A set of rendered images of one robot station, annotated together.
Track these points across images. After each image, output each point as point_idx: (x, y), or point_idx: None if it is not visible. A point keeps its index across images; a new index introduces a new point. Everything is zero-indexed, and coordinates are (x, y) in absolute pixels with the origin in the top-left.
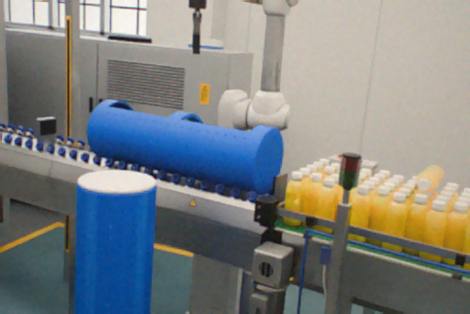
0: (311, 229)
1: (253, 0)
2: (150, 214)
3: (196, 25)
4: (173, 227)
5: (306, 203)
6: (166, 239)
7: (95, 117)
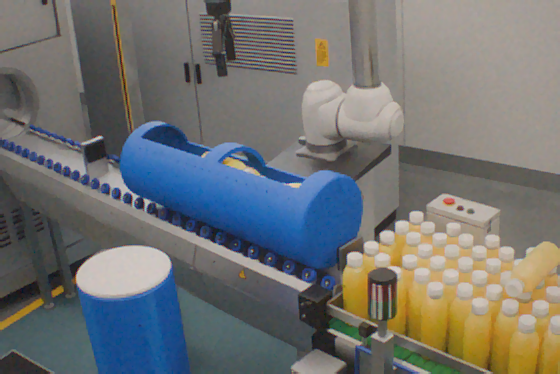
0: None
1: None
2: (163, 314)
3: (215, 40)
4: (228, 297)
5: None
6: (226, 307)
7: (127, 153)
